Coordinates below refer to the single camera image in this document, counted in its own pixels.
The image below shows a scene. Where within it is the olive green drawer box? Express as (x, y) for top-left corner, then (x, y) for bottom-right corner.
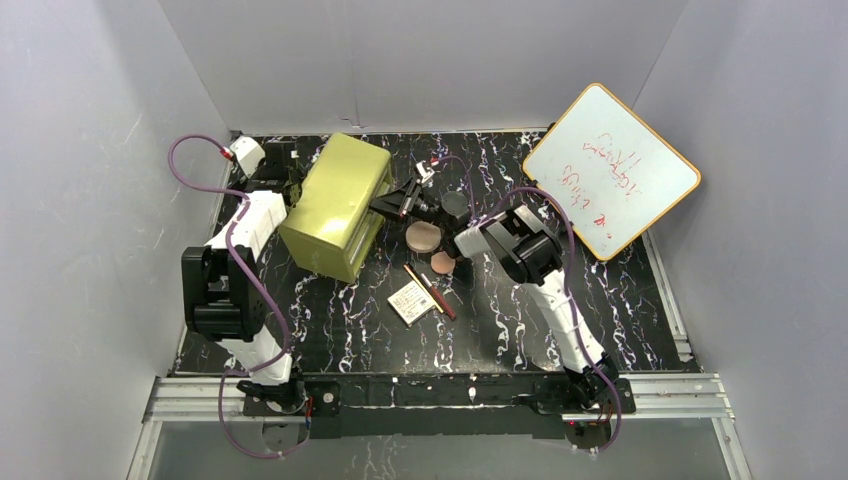
(278, 133), (393, 283)

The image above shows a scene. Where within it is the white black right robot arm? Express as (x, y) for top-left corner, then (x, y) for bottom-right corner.
(368, 180), (624, 415)

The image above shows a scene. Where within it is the aluminium frame rail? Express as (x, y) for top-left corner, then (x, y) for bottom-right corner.
(129, 224), (741, 479)

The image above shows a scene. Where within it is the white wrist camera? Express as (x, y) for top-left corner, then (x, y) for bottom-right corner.
(220, 135), (266, 179)
(415, 161), (435, 185)

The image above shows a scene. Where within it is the large round pink compact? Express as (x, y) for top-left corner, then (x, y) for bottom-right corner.
(405, 221), (442, 254)

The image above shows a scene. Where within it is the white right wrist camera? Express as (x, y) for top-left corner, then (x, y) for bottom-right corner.
(415, 161), (435, 185)

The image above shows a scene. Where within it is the small round pink compact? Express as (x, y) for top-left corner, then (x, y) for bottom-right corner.
(430, 251), (456, 275)

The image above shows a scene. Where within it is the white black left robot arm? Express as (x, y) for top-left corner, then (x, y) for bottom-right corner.
(181, 181), (307, 414)

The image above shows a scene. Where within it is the white whiteboard orange frame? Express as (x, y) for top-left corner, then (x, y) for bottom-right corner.
(522, 83), (702, 261)

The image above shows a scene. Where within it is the white eyeshadow palette box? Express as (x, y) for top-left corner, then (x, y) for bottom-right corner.
(388, 281), (435, 326)

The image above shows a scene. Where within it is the gold black makeup pencil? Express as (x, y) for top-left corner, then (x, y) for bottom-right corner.
(403, 263), (445, 314)

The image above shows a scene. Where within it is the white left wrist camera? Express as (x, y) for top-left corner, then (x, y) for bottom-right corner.
(220, 135), (266, 179)

